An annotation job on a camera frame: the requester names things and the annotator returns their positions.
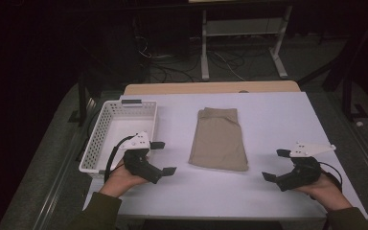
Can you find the white perforated plastic basket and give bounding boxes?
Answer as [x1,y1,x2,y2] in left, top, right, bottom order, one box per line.
[78,99,159,179]

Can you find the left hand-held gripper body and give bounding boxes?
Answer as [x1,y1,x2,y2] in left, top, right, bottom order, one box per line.
[117,131,164,185]

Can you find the wooden table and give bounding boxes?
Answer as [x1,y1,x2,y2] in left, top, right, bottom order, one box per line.
[123,80,302,97]

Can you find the white metal desk frame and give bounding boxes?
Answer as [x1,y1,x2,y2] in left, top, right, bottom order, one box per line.
[200,4,294,81]

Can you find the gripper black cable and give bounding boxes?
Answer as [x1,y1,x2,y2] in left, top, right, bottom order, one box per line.
[103,135,136,184]
[318,160,344,194]

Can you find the white board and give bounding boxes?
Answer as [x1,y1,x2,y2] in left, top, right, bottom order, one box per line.
[82,91,368,222]

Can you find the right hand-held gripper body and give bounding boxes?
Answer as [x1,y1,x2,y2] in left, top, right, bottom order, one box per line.
[275,142,337,193]

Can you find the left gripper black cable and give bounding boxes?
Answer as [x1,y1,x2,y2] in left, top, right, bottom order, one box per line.
[103,135,136,184]

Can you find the beige pants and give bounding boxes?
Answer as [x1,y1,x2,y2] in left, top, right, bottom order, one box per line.
[188,106,250,173]

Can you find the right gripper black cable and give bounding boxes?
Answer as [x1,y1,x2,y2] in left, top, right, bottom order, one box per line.
[318,160,344,194]

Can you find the person's left hand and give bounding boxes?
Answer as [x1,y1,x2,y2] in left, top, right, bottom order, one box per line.
[99,155,150,198]

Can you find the tangle of floor cables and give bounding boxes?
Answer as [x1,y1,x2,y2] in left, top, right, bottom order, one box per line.
[135,34,247,83]

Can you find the person's right hand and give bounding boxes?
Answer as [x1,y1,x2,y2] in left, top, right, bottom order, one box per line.
[294,172,353,213]

